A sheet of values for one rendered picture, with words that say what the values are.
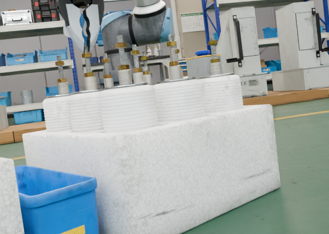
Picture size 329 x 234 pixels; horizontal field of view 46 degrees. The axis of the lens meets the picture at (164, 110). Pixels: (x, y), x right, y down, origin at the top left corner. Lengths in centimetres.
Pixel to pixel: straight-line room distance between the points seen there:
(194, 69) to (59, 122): 42
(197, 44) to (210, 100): 655
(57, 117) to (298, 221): 50
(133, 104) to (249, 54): 260
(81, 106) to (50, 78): 850
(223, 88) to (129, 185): 31
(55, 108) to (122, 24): 64
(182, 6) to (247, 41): 428
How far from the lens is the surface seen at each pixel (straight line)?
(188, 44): 728
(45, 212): 57
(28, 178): 84
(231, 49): 324
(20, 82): 930
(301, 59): 341
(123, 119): 63
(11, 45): 939
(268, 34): 656
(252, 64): 320
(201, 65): 105
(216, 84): 78
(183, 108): 70
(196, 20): 738
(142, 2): 135
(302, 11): 347
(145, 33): 138
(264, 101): 308
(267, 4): 692
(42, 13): 570
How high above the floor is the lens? 24
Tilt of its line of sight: 3 degrees down
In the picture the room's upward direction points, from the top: 7 degrees counter-clockwise
